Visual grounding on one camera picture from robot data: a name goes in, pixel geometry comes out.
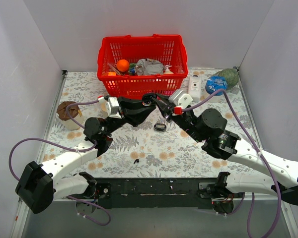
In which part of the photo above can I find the black gold-trimmed charging case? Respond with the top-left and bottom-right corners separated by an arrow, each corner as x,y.
142,94 -> 153,106

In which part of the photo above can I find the black oval charging case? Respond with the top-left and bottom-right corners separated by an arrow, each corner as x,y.
153,123 -> 167,132

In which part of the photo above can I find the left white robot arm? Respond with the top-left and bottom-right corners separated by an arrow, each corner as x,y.
15,96 -> 155,214

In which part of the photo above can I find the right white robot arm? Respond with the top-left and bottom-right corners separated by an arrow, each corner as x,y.
143,91 -> 298,206

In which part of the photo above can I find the beige paper roll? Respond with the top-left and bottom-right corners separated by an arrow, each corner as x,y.
100,103 -> 108,118

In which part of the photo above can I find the white rectangular bottle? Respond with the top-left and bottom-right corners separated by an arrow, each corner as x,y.
188,74 -> 202,102

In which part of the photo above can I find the crumpled silver foil bag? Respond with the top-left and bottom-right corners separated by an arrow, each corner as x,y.
135,59 -> 164,76

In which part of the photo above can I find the blue-lidded white jar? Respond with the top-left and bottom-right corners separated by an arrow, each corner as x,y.
203,75 -> 227,103

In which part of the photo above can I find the orange fruit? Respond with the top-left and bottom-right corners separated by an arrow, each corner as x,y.
116,59 -> 130,72

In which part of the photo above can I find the red plastic shopping basket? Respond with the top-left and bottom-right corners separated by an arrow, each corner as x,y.
97,34 -> 188,99

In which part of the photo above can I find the green textured ball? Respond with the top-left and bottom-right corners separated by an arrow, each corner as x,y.
218,68 -> 239,90

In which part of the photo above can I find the brown-topped paper cup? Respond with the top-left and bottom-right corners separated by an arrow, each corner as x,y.
56,101 -> 84,130

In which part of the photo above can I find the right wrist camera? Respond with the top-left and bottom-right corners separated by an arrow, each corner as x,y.
168,89 -> 193,115

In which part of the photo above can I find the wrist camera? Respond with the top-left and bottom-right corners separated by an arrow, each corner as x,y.
98,96 -> 122,119
168,89 -> 193,115

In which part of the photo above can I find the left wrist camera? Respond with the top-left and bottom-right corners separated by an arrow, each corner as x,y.
98,96 -> 122,119

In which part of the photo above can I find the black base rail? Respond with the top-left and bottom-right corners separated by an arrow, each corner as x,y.
67,177 -> 236,210

